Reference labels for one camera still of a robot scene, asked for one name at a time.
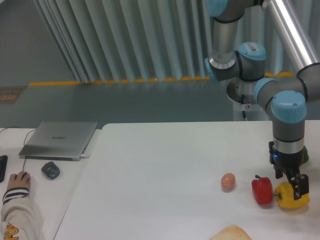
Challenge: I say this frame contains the red bell pepper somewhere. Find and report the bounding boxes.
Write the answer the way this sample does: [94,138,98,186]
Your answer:
[251,175,273,205]

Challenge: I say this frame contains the dark grey small case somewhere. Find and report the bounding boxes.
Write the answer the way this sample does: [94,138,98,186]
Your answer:
[41,161,61,180]

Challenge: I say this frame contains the person's hand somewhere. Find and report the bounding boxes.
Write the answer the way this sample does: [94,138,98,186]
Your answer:
[6,171,31,193]

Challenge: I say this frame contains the green bell pepper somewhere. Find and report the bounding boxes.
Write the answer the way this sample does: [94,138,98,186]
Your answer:
[303,146,309,164]

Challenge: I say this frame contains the silver closed laptop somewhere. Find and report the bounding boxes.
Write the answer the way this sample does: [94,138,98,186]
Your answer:
[19,121,97,161]

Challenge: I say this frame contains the brown egg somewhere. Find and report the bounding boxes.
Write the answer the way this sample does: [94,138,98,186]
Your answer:
[220,172,236,192]

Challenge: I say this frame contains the grey pleated curtain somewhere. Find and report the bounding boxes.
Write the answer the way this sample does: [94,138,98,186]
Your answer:
[32,0,320,85]

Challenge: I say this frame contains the black mouse cable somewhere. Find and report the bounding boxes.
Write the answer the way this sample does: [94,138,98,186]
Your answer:
[0,126,38,173]

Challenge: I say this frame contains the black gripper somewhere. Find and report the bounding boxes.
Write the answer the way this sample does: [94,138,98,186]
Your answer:
[268,141,309,201]

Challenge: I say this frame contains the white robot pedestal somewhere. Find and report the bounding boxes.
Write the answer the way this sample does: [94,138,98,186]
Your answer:
[226,77,275,122]

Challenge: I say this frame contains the white usb dongle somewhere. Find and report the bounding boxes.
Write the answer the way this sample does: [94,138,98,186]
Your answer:
[80,154,91,159]

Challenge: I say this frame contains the black phone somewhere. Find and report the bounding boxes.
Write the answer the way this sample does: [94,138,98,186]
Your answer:
[0,155,8,183]

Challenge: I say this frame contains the cream striped sleeve forearm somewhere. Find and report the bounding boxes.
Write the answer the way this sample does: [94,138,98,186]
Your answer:
[0,187,40,240]

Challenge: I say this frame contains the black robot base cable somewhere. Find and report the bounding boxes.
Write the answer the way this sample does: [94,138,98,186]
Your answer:
[240,94,249,122]

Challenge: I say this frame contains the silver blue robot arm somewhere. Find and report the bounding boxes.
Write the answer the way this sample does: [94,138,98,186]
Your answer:
[204,0,320,200]

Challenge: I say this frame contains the yellow bell pepper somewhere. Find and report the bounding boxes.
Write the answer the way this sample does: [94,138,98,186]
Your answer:
[274,182,310,209]

